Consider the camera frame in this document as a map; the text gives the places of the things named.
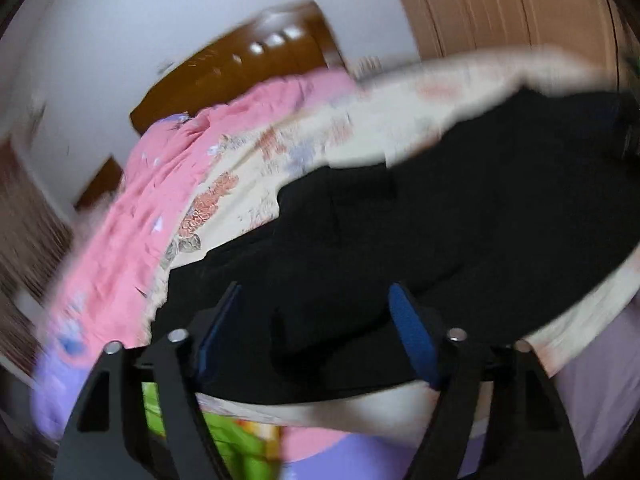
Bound cream floral blanket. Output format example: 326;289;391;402
144;46;640;449

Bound purple bed sheet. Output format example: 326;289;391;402
30;299;639;479

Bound green folded cloth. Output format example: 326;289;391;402
141;381;284;480

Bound pink quilt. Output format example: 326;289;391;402
47;68;356;366

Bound floral curtain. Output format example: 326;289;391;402
1;141;72;374

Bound light wooden wardrobe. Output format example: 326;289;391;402
400;0;634;70

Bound wooden headboard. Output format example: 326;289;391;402
129;0;345;134

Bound dark wooden nightstand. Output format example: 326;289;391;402
74;156;122;211

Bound black pants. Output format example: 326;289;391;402
151;89;639;405

